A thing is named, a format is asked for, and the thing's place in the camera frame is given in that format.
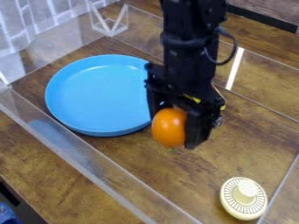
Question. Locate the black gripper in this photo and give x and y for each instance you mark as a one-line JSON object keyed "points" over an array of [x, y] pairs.
{"points": [[186, 73]]}

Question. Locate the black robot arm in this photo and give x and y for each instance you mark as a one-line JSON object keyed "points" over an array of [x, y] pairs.
{"points": [[191, 19]]}

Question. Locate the cream round lid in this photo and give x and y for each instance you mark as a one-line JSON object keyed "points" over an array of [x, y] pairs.
{"points": [[243, 198]]}

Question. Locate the clear acrylic enclosure wall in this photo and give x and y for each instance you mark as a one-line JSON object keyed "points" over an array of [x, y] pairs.
{"points": [[171, 186]]}

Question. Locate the blue object at corner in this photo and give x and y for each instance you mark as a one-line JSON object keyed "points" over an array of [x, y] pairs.
{"points": [[7, 215]]}

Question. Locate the orange ball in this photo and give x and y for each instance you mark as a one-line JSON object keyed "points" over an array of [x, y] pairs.
{"points": [[169, 127]]}

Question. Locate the yellow butter box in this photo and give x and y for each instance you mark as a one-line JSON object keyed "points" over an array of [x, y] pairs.
{"points": [[213, 98]]}

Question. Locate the blue round tray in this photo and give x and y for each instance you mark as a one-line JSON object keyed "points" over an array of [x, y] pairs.
{"points": [[97, 95]]}

